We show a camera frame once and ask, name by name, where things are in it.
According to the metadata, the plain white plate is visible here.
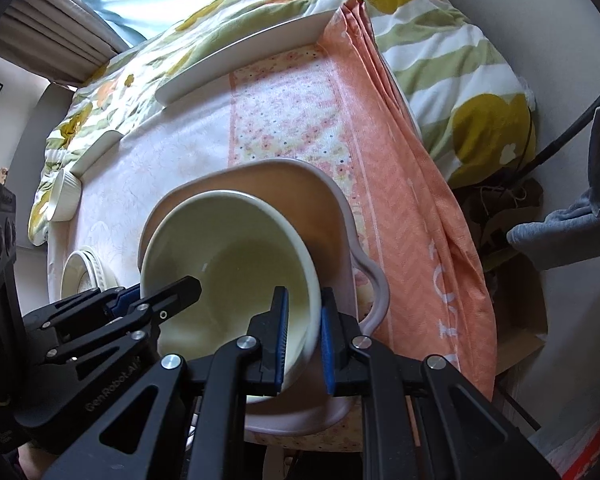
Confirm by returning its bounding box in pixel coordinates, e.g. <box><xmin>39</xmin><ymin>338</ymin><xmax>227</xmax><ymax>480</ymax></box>
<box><xmin>60</xmin><ymin>247</ymin><xmax>118</xmax><ymax>299</ymax></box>

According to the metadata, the white ribbed bowl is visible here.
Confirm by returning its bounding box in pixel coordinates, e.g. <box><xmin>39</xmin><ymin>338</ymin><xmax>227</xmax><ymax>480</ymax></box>
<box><xmin>46</xmin><ymin>169</ymin><xmax>82</xmax><ymax>222</ymax></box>

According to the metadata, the cream flower pattern bowl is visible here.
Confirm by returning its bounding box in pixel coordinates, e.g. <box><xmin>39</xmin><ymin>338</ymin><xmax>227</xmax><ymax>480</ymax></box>
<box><xmin>140</xmin><ymin>190</ymin><xmax>321</xmax><ymax>388</ymax></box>

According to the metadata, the pink bear shaped dish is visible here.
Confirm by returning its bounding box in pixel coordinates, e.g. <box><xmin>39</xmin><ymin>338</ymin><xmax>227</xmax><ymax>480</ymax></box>
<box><xmin>137</xmin><ymin>158</ymin><xmax>390</xmax><ymax>437</ymax></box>

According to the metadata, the grey bed headboard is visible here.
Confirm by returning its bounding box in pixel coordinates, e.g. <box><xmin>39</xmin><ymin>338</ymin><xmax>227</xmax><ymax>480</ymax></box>
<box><xmin>6</xmin><ymin>84</ymin><xmax>73</xmax><ymax>249</ymax></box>

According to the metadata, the small figurine on headboard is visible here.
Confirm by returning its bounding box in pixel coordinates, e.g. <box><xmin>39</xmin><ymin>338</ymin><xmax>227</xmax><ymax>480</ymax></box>
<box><xmin>0</xmin><ymin>167</ymin><xmax>8</xmax><ymax>185</ymax></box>

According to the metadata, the red patterned bag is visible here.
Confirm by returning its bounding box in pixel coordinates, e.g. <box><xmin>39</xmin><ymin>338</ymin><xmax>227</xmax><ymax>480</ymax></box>
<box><xmin>529</xmin><ymin>396</ymin><xmax>600</xmax><ymax>479</ymax></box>

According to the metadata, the white table cloth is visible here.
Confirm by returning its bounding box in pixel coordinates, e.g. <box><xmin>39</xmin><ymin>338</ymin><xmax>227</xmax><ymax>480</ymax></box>
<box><xmin>47</xmin><ymin>76</ymin><xmax>232</xmax><ymax>300</ymax></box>

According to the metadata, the grey hanging garment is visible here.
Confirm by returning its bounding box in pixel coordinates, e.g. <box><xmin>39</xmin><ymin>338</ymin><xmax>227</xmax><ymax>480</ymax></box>
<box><xmin>506</xmin><ymin>107</ymin><xmax>600</xmax><ymax>270</ymax></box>

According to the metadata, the black clothes rack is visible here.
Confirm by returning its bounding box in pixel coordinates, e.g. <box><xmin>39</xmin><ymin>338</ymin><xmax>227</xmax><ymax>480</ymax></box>
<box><xmin>519</xmin><ymin>66</ymin><xmax>600</xmax><ymax>176</ymax></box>

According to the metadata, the left brown curtain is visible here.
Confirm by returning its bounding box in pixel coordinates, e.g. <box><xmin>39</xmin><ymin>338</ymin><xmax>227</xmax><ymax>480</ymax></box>
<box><xmin>0</xmin><ymin>0</ymin><xmax>129</xmax><ymax>86</ymax></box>

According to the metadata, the white bed footboard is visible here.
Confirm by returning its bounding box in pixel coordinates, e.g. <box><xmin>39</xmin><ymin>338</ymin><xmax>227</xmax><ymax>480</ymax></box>
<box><xmin>69</xmin><ymin>6</ymin><xmax>339</xmax><ymax>179</ymax></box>

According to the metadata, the green floral striped duvet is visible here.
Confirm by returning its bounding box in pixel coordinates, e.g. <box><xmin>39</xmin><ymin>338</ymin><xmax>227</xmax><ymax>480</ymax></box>
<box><xmin>27</xmin><ymin>0</ymin><xmax>536</xmax><ymax>245</ymax></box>

